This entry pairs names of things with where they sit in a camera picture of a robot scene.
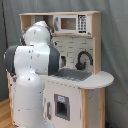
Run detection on black toy faucet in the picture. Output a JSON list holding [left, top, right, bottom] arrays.
[[75, 50, 93, 70]]

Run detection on grey toy sink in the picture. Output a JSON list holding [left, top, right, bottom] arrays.
[[55, 68, 92, 81]]

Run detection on cabinet door with dispenser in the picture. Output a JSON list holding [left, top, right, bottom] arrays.
[[44, 81, 82, 128]]

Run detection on small steel pot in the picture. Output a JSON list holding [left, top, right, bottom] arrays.
[[61, 56, 66, 68]]

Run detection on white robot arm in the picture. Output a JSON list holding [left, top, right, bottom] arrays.
[[4, 21, 61, 128]]

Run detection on white microwave door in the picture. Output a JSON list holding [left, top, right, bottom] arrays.
[[54, 14, 91, 34]]

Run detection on wooden toy kitchen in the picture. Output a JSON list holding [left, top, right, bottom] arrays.
[[9, 11, 114, 128]]

